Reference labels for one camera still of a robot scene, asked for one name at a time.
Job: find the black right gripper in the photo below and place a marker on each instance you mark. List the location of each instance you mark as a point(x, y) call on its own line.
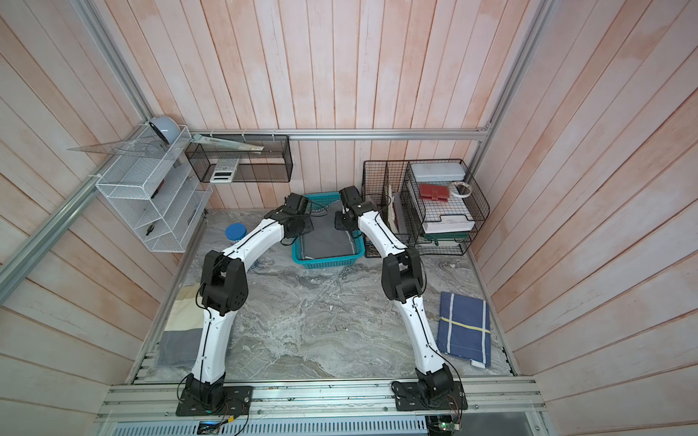
point(338, 222)

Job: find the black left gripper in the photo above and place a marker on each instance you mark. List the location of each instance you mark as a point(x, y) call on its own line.
point(309, 226)

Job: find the plain grey pillowcase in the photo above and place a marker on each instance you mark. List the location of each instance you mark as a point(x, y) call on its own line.
point(325, 241)

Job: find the beige and grey pillowcase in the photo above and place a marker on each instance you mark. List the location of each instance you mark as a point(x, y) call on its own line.
point(180, 339)

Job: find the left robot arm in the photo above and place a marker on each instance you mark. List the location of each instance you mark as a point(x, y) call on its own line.
point(224, 290)

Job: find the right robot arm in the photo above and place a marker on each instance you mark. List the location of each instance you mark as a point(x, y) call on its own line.
point(403, 283)

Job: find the teal plastic basket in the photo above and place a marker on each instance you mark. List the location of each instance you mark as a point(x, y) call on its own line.
point(318, 201)

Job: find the navy blue striped pillowcase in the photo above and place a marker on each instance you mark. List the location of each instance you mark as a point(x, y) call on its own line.
point(464, 329)

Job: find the clear pencil jar blue lid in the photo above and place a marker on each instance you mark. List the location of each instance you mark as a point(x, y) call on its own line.
point(236, 232)

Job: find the white flat box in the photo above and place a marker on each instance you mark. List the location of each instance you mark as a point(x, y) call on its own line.
point(438, 172)

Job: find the white calculator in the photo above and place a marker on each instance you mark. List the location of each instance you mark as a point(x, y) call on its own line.
point(224, 171)

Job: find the red wallet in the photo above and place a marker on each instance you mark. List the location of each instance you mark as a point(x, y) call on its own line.
point(435, 193)

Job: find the white tape roll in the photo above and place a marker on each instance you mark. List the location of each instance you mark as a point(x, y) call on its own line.
point(461, 190)

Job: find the white paper tray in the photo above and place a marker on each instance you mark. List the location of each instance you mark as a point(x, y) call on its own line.
point(452, 216)

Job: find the clear long ruler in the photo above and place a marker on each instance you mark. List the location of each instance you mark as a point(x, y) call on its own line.
point(225, 144)

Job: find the clear triangle ruler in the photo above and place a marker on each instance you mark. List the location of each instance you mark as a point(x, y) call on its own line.
point(148, 147)

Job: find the black wire wall basket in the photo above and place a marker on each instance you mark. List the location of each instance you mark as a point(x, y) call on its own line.
point(273, 165)

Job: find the black wire desk organizer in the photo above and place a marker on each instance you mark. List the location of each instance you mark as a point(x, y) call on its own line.
point(386, 183)

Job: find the white mesh wall shelf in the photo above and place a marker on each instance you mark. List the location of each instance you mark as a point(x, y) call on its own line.
point(161, 200)

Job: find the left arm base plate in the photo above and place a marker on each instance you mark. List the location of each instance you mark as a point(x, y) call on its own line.
point(196, 400)

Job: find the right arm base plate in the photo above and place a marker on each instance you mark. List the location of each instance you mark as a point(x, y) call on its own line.
point(414, 397)

